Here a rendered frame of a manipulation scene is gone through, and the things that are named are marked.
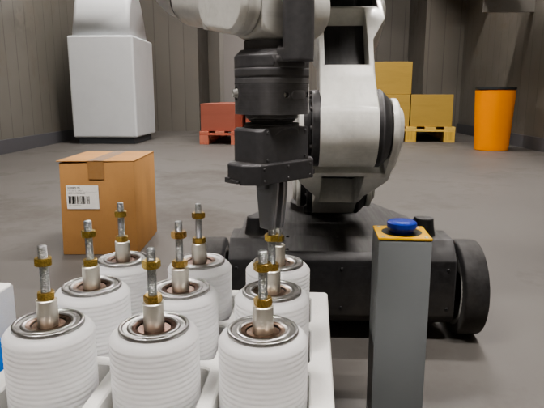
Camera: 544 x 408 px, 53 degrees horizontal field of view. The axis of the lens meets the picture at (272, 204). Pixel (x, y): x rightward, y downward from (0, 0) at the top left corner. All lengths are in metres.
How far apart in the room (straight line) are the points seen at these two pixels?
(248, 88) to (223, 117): 5.00
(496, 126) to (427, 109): 1.05
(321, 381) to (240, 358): 0.13
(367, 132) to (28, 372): 0.64
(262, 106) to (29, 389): 0.39
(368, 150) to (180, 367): 0.55
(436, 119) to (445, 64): 1.79
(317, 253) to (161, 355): 0.58
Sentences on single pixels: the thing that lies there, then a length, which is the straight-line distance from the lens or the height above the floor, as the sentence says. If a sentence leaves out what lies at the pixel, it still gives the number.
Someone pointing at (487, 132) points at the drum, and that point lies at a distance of 5.28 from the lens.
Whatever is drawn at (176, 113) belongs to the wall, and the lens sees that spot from 7.81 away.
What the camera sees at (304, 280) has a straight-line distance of 0.79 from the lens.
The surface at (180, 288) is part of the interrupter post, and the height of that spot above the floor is 0.26.
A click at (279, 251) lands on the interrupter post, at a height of 0.27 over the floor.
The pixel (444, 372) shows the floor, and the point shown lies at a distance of 1.08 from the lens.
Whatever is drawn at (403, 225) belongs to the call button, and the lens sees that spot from 0.74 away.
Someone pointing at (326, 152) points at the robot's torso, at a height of 0.40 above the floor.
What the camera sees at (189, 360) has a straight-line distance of 0.59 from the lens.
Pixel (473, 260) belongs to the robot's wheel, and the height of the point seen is 0.18.
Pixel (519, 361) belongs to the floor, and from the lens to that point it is 1.17.
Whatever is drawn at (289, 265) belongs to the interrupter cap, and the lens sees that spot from 0.80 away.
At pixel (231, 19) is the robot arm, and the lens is 0.62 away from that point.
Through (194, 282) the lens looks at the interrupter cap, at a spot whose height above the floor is 0.25.
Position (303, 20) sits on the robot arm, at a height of 0.57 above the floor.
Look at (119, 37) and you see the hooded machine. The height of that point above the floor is 1.06.
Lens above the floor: 0.50
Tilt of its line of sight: 11 degrees down
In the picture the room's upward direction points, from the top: straight up
